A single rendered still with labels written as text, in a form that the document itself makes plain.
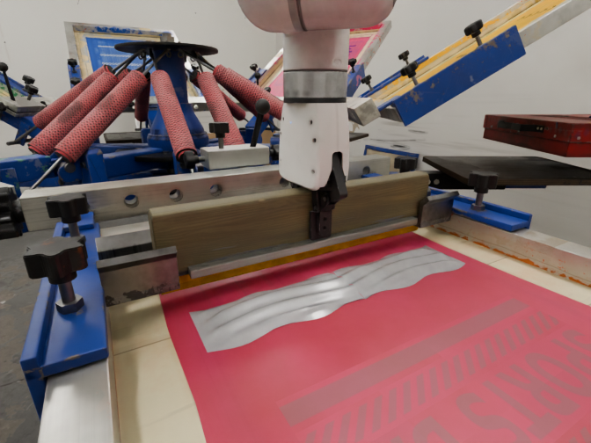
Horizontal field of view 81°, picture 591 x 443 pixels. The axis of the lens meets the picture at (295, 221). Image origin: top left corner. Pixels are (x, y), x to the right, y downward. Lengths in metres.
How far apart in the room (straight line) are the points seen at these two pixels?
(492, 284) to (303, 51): 0.35
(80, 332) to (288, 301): 0.19
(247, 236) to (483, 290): 0.29
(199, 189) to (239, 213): 0.23
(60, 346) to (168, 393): 0.09
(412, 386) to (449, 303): 0.14
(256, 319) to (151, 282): 0.11
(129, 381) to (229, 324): 0.09
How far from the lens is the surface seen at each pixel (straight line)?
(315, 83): 0.40
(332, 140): 0.39
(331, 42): 0.41
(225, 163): 0.67
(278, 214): 0.42
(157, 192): 0.60
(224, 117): 0.93
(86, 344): 0.31
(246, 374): 0.32
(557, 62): 2.49
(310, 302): 0.39
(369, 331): 0.36
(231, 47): 4.80
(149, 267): 0.38
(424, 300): 0.42
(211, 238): 0.40
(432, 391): 0.32
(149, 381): 0.33
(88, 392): 0.29
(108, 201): 0.60
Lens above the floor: 1.17
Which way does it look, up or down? 20 degrees down
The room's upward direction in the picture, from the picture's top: straight up
